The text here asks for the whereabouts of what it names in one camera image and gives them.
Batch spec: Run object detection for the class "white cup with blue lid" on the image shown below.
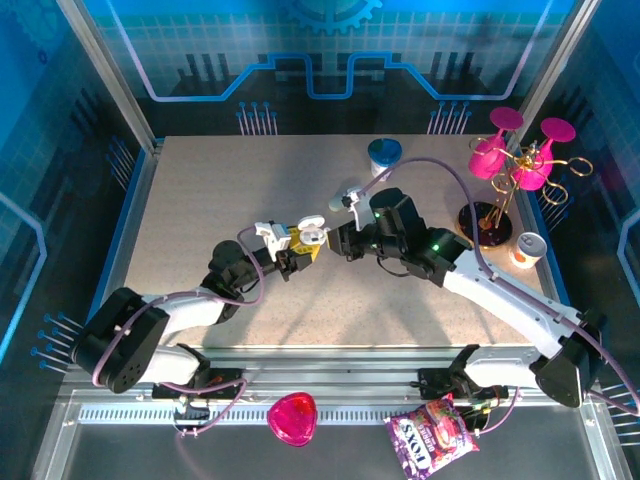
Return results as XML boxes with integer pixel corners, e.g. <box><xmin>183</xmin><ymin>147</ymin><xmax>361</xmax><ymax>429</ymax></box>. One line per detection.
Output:
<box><xmin>367</xmin><ymin>138</ymin><xmax>404</xmax><ymax>182</ymax></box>

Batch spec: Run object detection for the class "pink wine glass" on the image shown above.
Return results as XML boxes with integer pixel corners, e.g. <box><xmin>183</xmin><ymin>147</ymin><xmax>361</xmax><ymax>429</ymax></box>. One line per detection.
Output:
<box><xmin>514</xmin><ymin>118</ymin><xmax>576</xmax><ymax>192</ymax></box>
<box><xmin>468</xmin><ymin>107</ymin><xmax>525</xmax><ymax>181</ymax></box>

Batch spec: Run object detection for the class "drink can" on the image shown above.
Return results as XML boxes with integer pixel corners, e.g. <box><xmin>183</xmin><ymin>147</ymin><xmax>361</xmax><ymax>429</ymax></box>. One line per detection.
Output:
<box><xmin>510</xmin><ymin>231</ymin><xmax>549</xmax><ymax>271</ymax></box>

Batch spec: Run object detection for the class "pink heart-shaped container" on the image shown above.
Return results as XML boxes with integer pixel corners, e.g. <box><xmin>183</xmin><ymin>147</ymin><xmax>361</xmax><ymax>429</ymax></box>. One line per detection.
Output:
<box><xmin>266</xmin><ymin>391</ymin><xmax>319</xmax><ymax>448</ymax></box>

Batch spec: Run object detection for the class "slotted metal strip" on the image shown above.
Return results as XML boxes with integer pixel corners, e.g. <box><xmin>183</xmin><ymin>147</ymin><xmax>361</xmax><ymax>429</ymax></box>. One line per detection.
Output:
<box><xmin>77</xmin><ymin>405</ymin><xmax>501</xmax><ymax>426</ymax></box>

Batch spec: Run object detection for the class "purple candy bag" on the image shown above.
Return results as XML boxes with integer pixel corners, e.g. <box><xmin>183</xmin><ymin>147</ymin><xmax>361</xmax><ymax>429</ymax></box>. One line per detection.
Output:
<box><xmin>383</xmin><ymin>392</ymin><xmax>481</xmax><ymax>480</ymax></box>

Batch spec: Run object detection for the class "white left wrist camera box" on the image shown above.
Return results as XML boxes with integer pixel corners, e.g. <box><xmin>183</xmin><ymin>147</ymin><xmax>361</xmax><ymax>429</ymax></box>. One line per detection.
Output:
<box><xmin>254</xmin><ymin>221</ymin><xmax>292</xmax><ymax>261</ymax></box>

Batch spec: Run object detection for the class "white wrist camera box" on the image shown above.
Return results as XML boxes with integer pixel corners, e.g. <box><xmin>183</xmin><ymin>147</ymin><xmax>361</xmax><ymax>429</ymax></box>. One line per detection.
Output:
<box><xmin>254</xmin><ymin>221</ymin><xmax>292</xmax><ymax>261</ymax></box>
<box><xmin>342</xmin><ymin>187</ymin><xmax>374</xmax><ymax>231</ymax></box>

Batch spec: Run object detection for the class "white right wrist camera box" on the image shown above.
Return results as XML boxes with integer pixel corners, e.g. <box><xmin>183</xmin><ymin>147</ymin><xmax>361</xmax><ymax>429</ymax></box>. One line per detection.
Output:
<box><xmin>342</xmin><ymin>187</ymin><xmax>374</xmax><ymax>231</ymax></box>

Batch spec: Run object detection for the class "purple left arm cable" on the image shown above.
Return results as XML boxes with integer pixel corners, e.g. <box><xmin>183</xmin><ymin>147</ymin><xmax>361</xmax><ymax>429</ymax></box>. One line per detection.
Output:
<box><xmin>89</xmin><ymin>225</ymin><xmax>266</xmax><ymax>437</ymax></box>

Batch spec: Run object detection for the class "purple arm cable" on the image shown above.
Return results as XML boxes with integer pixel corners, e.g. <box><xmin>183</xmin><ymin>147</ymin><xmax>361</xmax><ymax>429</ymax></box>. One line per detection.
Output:
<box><xmin>89</xmin><ymin>225</ymin><xmax>266</xmax><ymax>437</ymax></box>
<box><xmin>357</xmin><ymin>157</ymin><xmax>640</xmax><ymax>436</ymax></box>

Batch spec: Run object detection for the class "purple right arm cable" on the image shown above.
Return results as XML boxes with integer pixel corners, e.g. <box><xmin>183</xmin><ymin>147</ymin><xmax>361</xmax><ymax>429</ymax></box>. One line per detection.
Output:
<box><xmin>357</xmin><ymin>157</ymin><xmax>640</xmax><ymax>436</ymax></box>

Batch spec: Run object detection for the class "gold wire glass rack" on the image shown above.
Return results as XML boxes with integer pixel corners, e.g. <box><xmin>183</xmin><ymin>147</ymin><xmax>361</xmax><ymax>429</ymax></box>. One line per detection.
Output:
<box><xmin>458</xmin><ymin>137</ymin><xmax>594</xmax><ymax>250</ymax></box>

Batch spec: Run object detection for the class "aluminium rail base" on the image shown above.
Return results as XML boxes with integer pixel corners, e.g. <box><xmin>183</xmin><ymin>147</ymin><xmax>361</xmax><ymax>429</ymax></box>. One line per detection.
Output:
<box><xmin>59</xmin><ymin>344</ymin><xmax>601</xmax><ymax>407</ymax></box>

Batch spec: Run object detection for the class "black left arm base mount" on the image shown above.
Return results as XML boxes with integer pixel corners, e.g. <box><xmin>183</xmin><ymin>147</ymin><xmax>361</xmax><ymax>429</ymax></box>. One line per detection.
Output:
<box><xmin>151</xmin><ymin>367</ymin><xmax>246</xmax><ymax>401</ymax></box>

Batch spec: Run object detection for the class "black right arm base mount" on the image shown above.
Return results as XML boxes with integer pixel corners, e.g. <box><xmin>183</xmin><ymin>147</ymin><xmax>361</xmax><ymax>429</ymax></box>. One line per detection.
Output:
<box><xmin>417</xmin><ymin>367</ymin><xmax>510</xmax><ymax>401</ymax></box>

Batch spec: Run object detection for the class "aluminium frame post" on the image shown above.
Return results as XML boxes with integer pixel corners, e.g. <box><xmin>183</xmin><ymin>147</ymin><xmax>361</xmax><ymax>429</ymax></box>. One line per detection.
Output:
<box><xmin>509</xmin><ymin>0</ymin><xmax>604</xmax><ymax>146</ymax></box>
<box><xmin>55</xmin><ymin>0</ymin><xmax>165</xmax><ymax>154</ymax></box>

